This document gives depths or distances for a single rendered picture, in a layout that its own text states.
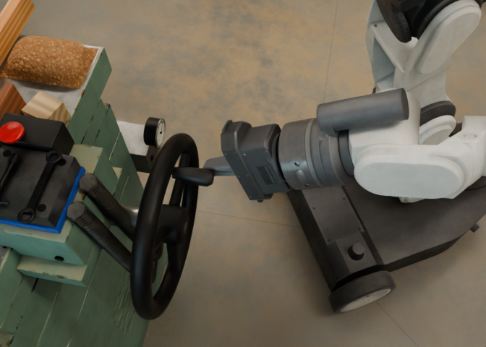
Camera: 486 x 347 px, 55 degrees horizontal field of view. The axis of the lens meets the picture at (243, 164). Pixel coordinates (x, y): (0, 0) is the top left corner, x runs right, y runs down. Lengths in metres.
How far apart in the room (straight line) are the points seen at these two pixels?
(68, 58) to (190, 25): 1.42
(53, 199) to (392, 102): 0.39
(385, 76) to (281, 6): 1.25
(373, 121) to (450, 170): 0.09
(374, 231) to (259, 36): 1.06
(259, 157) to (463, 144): 0.24
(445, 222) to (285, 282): 0.53
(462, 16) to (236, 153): 0.42
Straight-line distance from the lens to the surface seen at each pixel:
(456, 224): 1.58
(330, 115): 0.53
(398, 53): 0.94
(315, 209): 1.45
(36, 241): 0.64
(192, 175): 0.65
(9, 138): 0.63
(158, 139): 1.02
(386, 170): 0.52
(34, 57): 0.84
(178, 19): 2.24
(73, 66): 0.82
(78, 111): 0.80
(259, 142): 0.59
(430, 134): 1.10
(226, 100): 1.90
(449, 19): 0.82
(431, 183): 0.53
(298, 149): 0.56
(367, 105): 0.52
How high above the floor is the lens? 1.49
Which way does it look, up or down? 60 degrees down
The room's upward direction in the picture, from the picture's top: straight up
